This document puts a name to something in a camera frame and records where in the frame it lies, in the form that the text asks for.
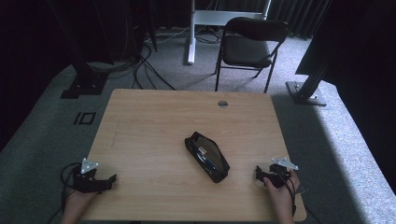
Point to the black stand with square base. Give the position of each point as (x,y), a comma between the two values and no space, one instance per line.
(84,84)

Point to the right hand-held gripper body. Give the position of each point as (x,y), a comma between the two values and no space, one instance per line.
(278,177)

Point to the dark pleated curtain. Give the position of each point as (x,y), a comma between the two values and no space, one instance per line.
(299,15)

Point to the white desk frame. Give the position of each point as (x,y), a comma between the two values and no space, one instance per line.
(191,46)

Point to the round grey table grommet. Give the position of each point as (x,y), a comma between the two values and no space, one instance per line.
(222,103)

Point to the black pencil case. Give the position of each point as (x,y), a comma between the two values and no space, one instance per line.
(218,163)

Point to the black stand with grey base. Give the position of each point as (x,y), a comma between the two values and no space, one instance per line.
(306,93)

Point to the person's left hand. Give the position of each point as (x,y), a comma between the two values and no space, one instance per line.
(77,203)

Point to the black folding chair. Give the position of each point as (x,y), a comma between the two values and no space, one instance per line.
(246,51)

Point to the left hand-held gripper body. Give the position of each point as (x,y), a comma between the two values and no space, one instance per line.
(84,182)

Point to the person's right hand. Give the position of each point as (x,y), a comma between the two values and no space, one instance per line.
(283,196)

